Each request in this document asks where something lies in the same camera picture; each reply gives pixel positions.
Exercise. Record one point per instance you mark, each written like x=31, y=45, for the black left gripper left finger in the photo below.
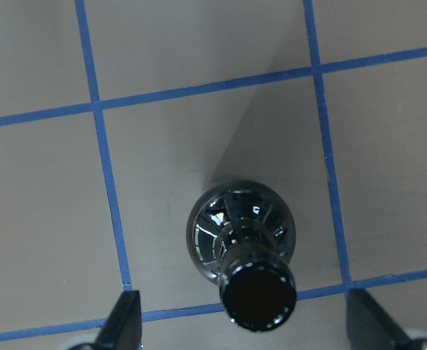
x=123, y=327

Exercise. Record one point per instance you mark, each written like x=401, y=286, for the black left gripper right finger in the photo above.
x=369, y=326

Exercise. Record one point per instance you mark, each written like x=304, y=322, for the dark wine bottle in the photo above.
x=241, y=237

